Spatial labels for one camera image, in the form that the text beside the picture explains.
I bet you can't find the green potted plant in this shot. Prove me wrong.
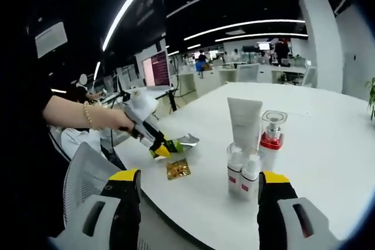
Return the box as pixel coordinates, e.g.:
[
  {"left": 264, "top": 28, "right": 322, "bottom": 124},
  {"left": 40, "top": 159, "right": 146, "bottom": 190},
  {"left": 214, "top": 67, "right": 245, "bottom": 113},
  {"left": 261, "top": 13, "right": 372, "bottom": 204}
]
[{"left": 364, "top": 77, "right": 375, "bottom": 121}]

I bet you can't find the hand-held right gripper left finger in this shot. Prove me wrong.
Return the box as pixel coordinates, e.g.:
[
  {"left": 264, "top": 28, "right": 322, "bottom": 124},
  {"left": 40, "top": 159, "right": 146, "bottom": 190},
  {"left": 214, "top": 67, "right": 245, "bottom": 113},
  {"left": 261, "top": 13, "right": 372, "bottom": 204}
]
[{"left": 48, "top": 169, "right": 142, "bottom": 250}]

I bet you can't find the person's left hand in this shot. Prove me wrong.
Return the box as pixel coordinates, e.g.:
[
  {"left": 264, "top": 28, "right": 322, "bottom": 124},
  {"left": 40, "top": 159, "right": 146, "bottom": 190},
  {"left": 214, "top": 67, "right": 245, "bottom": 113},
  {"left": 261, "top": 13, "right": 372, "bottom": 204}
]
[{"left": 112, "top": 110, "right": 136, "bottom": 133}]

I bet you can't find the beaded bracelet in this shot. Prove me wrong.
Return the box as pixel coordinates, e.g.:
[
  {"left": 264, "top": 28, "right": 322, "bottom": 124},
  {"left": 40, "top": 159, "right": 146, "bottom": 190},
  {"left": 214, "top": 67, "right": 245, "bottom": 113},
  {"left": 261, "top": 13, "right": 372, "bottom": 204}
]
[{"left": 82, "top": 101, "right": 100, "bottom": 132}]

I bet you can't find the small white skincare bottle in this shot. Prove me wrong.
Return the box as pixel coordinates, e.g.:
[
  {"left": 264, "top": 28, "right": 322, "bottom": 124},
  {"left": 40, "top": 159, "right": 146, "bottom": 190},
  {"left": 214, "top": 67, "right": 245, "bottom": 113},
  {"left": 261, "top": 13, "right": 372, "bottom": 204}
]
[
  {"left": 226, "top": 142, "right": 246, "bottom": 196},
  {"left": 239, "top": 148, "right": 262, "bottom": 201}
]

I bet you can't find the silver sachet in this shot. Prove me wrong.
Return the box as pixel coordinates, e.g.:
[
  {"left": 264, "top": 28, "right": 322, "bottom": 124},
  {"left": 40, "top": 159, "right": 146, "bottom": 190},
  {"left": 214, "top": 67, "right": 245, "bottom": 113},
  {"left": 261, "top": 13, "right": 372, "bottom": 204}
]
[{"left": 175, "top": 133, "right": 201, "bottom": 149}]

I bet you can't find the white swivel chair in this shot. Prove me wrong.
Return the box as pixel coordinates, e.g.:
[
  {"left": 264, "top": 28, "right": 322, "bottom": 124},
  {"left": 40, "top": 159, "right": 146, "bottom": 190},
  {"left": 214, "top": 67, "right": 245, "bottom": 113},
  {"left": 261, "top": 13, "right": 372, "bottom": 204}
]
[
  {"left": 235, "top": 63, "right": 261, "bottom": 84},
  {"left": 301, "top": 66, "right": 318, "bottom": 88}
]

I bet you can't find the black cable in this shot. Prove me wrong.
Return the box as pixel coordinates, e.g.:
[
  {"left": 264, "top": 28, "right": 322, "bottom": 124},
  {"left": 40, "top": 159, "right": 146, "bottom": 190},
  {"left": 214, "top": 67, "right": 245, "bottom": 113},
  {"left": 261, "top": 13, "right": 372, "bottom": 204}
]
[{"left": 109, "top": 128, "right": 118, "bottom": 160}]

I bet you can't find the gold sachet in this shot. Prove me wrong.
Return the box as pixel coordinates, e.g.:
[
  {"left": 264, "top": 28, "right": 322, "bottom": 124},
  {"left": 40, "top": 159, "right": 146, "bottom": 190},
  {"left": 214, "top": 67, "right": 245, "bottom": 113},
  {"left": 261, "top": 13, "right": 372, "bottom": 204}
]
[{"left": 164, "top": 157, "right": 192, "bottom": 181}]

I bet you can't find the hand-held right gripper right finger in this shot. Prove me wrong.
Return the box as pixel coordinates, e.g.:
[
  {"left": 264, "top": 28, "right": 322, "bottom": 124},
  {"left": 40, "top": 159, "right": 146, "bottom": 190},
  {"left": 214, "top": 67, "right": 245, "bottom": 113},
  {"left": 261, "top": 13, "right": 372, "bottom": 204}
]
[{"left": 257, "top": 170, "right": 341, "bottom": 250}]

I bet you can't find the large display screen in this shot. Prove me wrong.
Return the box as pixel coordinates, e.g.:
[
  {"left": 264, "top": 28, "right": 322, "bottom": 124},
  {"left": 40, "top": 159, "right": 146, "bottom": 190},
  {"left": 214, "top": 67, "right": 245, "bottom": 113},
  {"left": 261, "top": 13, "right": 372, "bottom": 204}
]
[{"left": 141, "top": 50, "right": 172, "bottom": 88}]

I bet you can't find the red-collared white skincare bottle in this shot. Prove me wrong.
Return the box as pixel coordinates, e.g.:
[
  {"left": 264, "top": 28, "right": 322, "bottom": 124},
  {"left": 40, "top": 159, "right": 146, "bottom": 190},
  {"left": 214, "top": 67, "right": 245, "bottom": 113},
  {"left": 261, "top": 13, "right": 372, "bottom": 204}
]
[{"left": 258, "top": 109, "right": 289, "bottom": 172}]

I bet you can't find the ceiling vent panel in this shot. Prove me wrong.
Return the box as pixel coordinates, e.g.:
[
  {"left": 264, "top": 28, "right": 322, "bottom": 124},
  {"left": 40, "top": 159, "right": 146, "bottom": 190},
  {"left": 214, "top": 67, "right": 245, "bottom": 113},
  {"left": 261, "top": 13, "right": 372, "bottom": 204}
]
[{"left": 35, "top": 21, "right": 69, "bottom": 59}]

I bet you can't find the white skincare tube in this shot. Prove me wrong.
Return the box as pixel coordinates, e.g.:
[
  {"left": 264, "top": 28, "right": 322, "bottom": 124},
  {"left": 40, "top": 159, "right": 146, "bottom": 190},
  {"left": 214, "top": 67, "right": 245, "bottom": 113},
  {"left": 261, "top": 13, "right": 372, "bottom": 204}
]
[{"left": 226, "top": 97, "right": 264, "bottom": 153}]

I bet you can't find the white mesh office chair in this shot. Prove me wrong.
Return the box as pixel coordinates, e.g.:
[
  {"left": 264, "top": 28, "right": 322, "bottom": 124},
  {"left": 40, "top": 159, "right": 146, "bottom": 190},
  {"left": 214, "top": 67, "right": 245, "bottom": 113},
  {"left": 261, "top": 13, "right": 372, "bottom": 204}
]
[{"left": 62, "top": 141, "right": 130, "bottom": 234}]

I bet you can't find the long ceiling light strip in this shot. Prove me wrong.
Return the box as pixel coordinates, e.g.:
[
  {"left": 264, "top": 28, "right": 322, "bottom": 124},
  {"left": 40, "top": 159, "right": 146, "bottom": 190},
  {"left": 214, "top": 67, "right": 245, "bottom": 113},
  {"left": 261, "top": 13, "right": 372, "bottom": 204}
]
[{"left": 101, "top": 0, "right": 166, "bottom": 52}]

